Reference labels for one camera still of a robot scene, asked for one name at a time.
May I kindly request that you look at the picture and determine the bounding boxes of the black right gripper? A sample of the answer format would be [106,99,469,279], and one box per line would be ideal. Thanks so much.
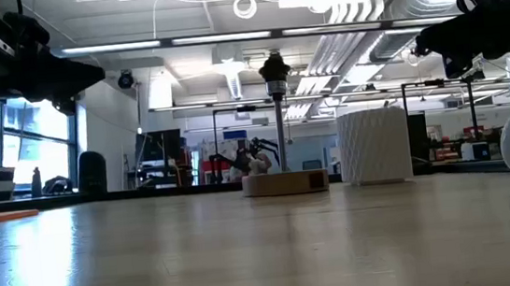
[412,3,510,82]

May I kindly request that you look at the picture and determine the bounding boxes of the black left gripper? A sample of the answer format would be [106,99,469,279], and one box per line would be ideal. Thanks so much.
[0,39,110,122]

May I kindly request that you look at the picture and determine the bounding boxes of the round wooden lamp base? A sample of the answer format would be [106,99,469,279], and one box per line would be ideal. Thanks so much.
[229,47,331,200]

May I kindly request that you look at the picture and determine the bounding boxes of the black ceiling spotlight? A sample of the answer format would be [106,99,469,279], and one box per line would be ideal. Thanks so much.
[116,68,136,91]

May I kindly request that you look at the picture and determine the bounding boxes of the black rounded chair back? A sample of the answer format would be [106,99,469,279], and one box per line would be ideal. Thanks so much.
[75,149,109,196]

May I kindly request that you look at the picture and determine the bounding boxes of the black cabinet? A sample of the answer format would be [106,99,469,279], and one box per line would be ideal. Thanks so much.
[405,112,432,164]

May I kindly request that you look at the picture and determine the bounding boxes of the black computer monitor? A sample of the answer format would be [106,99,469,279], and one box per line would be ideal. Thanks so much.
[134,129,184,164]

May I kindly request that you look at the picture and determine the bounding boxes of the dark bag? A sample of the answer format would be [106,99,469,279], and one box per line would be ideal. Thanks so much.
[41,174,75,197]

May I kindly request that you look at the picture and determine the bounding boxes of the dark water bottle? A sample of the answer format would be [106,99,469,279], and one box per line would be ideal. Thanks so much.
[30,166,44,198]

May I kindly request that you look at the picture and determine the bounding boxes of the white blue box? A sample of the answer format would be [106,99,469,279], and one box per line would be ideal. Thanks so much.
[460,139,492,163]

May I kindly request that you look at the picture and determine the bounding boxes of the white textured lampshade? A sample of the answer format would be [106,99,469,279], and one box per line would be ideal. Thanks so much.
[334,105,415,188]

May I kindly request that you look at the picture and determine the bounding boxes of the long ceiling light bar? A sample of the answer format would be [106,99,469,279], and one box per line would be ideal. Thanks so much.
[60,9,460,60]

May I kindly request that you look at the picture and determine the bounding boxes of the person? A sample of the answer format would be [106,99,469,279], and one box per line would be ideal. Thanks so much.
[235,146,274,179]

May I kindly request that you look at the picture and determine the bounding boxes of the black metal stand frame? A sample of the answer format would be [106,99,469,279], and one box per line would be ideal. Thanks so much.
[402,74,490,149]
[210,102,287,181]

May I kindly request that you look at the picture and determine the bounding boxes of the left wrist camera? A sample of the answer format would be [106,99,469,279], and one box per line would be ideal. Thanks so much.
[0,7,53,59]

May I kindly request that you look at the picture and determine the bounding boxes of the black aluminium table frame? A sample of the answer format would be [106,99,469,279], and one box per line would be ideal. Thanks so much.
[0,150,510,221]

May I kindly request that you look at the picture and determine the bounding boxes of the white coiled cable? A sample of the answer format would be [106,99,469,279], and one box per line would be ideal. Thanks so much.
[231,0,259,22]

